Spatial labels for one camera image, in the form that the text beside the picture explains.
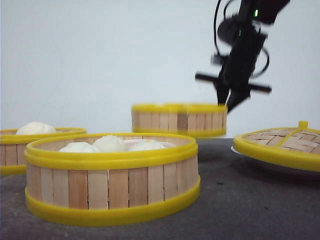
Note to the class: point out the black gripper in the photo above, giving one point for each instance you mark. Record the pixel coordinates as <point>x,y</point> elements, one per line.
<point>238,69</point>

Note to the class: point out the bamboo steamer basket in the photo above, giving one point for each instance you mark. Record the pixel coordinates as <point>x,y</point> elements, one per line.
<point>198,120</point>
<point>13,145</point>
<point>111,188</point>

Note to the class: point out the bamboo steamer lid yellow rim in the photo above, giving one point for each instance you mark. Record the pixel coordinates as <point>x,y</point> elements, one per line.
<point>292,147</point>

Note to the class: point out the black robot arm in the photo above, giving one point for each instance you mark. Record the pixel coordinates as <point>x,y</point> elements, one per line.
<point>250,13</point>

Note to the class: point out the white plate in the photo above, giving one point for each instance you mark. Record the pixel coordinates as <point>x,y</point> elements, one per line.
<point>280,170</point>

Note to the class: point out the white bun front right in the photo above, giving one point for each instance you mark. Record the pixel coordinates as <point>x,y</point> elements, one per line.
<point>145,145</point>

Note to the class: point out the white bun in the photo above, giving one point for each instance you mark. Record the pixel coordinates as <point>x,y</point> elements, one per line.
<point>110,143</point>
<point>79,147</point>
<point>145,145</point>

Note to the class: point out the white bun front middle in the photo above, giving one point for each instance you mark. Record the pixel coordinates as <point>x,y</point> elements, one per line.
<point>110,143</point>

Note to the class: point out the white bun front left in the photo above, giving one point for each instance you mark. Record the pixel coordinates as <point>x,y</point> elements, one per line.
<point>79,147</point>

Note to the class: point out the white bun left basket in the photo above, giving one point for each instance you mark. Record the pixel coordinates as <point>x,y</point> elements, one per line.
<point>35,128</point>

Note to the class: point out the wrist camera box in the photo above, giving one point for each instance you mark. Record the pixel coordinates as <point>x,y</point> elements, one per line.
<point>217,59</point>

